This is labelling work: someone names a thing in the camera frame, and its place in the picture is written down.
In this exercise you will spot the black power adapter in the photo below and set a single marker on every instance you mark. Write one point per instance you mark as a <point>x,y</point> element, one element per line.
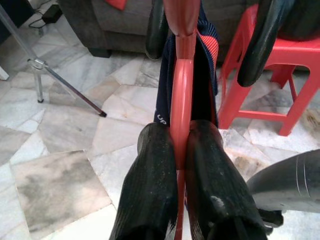
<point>51,14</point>

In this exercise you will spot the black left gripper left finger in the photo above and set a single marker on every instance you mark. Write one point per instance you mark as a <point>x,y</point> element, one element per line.
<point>150,180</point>

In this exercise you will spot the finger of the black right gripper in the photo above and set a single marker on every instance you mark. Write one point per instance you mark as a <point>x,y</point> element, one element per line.
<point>262,45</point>
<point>155,27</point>

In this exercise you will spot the black side cabinet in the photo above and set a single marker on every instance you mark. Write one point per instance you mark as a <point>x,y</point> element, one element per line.
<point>21,10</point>

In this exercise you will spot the red plastic stool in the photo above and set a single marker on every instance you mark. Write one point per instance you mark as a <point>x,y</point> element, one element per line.
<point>287,50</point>

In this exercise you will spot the dark grey fabric sofa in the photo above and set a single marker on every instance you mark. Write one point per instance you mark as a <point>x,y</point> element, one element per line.
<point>120,22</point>

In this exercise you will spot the red plastic hanger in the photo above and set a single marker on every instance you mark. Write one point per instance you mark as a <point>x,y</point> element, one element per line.
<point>181,87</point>

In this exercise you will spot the red cushion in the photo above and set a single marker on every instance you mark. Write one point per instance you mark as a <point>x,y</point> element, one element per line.
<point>117,3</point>

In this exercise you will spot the dark grey robot leg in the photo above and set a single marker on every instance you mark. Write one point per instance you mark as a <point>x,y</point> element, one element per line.
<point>287,180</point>

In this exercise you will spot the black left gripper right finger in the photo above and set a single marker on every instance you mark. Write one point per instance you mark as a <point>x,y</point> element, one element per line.
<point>215,180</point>

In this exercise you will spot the black plastic bucket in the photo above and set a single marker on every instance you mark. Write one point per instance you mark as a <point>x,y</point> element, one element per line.
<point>305,22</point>

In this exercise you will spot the navy shirt with red trim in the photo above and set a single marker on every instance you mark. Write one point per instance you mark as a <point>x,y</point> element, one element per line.
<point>165,75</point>

